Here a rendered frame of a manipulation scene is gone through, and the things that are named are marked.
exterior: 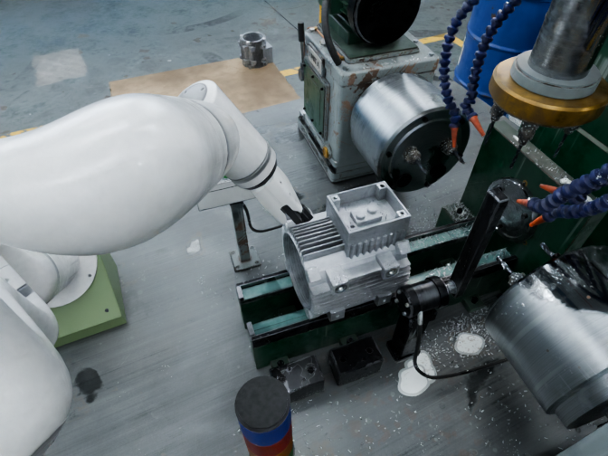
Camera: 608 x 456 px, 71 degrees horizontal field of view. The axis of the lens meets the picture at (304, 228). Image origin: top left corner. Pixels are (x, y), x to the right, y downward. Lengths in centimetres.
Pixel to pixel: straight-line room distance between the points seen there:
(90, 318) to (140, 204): 83
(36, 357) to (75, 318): 77
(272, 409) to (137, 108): 34
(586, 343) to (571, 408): 10
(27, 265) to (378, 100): 80
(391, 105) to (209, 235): 59
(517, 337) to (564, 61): 43
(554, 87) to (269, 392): 60
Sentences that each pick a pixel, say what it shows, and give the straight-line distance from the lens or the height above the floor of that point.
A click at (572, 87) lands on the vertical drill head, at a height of 135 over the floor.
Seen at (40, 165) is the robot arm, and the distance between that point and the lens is 25.
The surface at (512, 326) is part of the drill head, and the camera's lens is 78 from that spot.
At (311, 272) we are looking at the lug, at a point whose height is 109.
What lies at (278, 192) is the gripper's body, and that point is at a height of 122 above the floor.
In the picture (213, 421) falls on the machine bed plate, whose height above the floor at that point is 80.
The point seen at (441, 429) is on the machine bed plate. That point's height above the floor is 80.
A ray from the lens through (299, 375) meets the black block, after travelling 89.
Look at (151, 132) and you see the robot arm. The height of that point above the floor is 154.
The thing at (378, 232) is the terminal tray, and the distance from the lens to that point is 76.
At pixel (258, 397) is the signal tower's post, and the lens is 50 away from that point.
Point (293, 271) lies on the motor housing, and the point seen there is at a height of 95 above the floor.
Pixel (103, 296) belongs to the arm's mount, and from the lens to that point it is 106.
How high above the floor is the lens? 168
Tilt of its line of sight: 47 degrees down
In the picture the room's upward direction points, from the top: straight up
